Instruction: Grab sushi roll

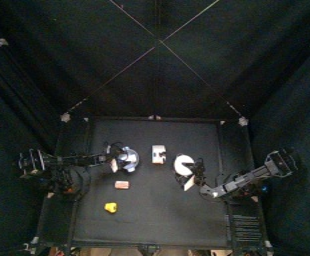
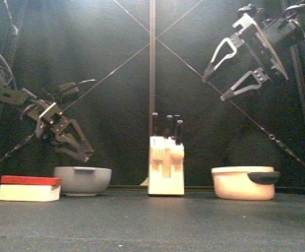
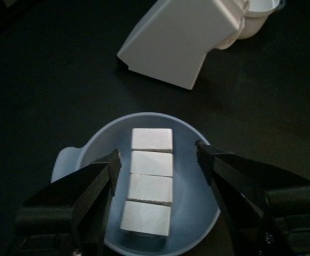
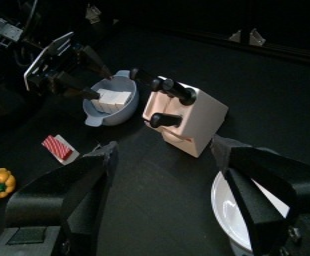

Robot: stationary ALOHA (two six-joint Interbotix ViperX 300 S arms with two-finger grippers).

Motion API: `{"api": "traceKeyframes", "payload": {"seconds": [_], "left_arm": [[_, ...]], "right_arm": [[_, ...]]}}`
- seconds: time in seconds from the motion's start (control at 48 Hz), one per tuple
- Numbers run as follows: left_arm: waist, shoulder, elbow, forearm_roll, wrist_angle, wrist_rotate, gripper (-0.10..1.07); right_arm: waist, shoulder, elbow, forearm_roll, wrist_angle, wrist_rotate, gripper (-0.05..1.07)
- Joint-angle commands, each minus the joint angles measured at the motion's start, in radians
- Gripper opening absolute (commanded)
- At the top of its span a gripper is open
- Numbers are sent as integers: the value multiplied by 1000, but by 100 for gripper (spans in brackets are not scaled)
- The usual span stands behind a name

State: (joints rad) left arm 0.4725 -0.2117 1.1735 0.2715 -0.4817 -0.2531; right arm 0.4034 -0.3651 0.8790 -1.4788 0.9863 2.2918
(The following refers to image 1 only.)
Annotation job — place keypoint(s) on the silver frame middle clamp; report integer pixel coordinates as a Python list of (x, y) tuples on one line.
[(154, 117)]

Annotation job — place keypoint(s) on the white letter piece right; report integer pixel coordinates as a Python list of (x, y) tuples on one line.
[(182, 166)]

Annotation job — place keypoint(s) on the white letter piece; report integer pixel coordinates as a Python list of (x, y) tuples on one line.
[(182, 166), (158, 154)]

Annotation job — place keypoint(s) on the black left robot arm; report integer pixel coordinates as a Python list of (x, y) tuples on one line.
[(72, 160)]

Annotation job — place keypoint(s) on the white letter piece left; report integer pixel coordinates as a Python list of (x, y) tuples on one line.
[(158, 154)]

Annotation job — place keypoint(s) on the yellow toy food piece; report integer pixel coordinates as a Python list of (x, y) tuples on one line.
[(111, 207)]

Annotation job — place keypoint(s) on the white printed label sticker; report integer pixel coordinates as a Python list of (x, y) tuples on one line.
[(246, 228)]

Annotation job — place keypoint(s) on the pink toy food block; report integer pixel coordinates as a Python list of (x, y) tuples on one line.
[(121, 184)]

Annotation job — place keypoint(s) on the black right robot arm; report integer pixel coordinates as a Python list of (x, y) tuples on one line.
[(246, 176)]

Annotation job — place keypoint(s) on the shiny silver bowl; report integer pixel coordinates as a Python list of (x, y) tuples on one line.
[(129, 159)]

